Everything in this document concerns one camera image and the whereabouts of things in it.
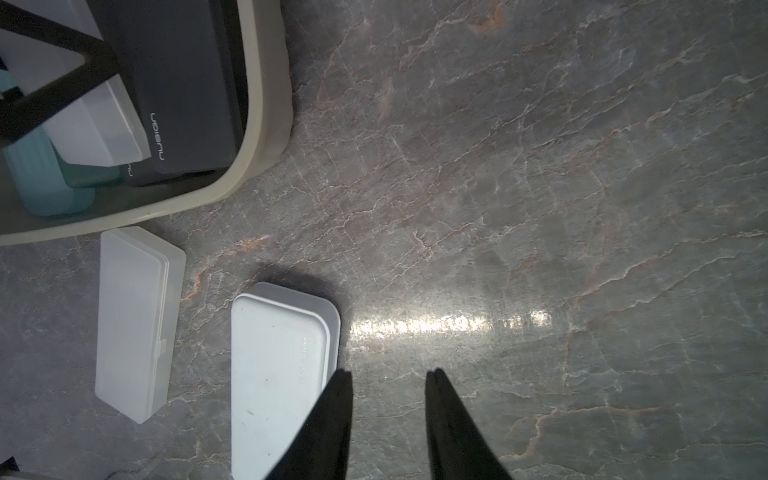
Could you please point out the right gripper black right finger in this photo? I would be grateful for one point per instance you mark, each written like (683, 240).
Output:
(456, 448)

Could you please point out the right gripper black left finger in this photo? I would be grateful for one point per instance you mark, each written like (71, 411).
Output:
(320, 450)

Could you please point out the teal ribbed pencil case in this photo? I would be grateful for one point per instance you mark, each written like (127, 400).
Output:
(34, 167)

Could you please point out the clear pencil case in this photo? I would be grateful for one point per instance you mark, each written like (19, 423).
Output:
(102, 128)
(140, 285)

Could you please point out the light blue pencil case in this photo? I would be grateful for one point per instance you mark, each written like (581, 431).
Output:
(285, 347)

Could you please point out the black pencil case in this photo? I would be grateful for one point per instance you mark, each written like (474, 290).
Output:
(183, 65)

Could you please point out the grey-green plastic storage box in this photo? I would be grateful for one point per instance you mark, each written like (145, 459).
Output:
(117, 204)

